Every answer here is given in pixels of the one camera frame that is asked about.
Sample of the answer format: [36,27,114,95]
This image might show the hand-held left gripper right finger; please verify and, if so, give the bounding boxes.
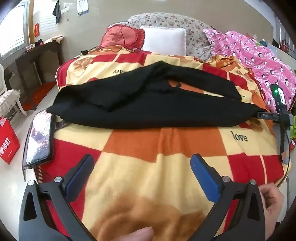
[187,153,266,241]

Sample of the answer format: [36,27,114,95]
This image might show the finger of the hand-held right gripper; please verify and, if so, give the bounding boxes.
[257,112,281,121]

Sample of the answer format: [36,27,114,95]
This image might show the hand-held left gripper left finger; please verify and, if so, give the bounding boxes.
[18,153,97,241]

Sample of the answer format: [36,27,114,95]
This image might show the black pants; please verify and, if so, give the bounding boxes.
[46,61,269,130]

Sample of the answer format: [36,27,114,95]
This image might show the person's right hand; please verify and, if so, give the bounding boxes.
[258,183,285,232]

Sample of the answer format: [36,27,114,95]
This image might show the person's left hand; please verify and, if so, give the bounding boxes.
[109,227,155,241]

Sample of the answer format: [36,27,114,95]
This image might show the green printed bag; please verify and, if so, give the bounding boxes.
[289,115,296,149]

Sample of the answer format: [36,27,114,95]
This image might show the pink penguin print quilt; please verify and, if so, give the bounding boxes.
[203,28,296,114]

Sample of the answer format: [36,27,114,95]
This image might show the pile of plastic bags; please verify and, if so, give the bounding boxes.
[253,34,274,50]

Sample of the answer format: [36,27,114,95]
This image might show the glossy dark panel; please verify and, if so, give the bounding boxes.
[22,109,56,171]

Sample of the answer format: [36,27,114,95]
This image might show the steel railing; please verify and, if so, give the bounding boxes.
[272,14,296,55]

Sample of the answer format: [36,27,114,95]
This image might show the red orange checked blanket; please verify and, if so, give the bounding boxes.
[35,52,292,241]

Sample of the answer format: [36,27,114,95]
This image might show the red paper bag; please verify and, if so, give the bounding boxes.
[0,116,21,165]

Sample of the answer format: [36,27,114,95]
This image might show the red floor mat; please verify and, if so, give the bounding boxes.
[22,80,58,112]

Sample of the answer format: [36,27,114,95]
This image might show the floral grey pillow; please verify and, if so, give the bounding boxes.
[127,13,218,62]

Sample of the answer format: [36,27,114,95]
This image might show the white chair with cushion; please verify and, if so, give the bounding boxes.
[0,64,28,117]

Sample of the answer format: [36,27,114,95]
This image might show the white pillow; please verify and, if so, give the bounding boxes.
[139,26,187,57]

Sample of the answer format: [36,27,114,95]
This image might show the dark wooden desk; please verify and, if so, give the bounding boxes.
[5,40,64,110]

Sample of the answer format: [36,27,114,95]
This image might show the beige cloth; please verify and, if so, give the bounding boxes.
[44,35,64,44]

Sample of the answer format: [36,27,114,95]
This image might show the red ruffled pillow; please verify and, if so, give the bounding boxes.
[100,23,146,52]

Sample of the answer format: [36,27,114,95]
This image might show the window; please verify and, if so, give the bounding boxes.
[0,3,29,57]

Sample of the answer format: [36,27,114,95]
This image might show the dark hanging towel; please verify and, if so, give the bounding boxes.
[52,2,62,24]

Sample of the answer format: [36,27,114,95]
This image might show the wall calendar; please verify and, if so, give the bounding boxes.
[77,0,89,16]

